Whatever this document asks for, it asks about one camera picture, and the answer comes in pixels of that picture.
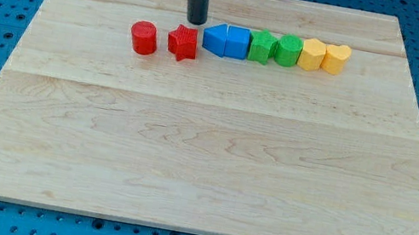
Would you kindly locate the green cylinder block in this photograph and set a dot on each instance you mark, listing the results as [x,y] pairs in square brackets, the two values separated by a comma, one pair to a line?
[288,50]

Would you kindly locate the red star block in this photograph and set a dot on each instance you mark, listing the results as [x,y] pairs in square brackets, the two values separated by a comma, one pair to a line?
[182,42]

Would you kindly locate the green star block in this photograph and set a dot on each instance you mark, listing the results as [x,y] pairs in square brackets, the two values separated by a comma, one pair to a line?
[262,46]

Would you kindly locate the light wooden board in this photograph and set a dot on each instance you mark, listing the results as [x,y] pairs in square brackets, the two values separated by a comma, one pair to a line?
[211,146]

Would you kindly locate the blue cube block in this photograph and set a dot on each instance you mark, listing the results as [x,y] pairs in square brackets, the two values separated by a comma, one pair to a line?
[238,41]

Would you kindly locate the red cylinder block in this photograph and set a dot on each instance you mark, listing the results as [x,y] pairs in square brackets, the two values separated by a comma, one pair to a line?
[144,37]

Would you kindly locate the yellow pentagon block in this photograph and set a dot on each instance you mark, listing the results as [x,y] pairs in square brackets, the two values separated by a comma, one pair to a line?
[312,54]

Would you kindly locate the blue triangle block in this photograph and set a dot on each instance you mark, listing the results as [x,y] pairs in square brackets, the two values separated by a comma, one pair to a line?
[215,39]

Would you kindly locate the yellow heart block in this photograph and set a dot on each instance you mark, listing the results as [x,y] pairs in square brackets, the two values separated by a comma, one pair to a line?
[335,58]

